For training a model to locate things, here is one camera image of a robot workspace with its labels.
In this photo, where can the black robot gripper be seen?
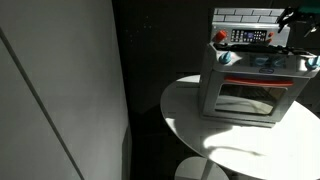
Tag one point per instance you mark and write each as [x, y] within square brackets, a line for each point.
[306, 17]

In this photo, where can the grey toy stove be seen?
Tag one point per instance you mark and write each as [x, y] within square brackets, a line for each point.
[250, 76]

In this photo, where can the white round table pedestal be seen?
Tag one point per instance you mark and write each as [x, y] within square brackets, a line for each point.
[200, 170]

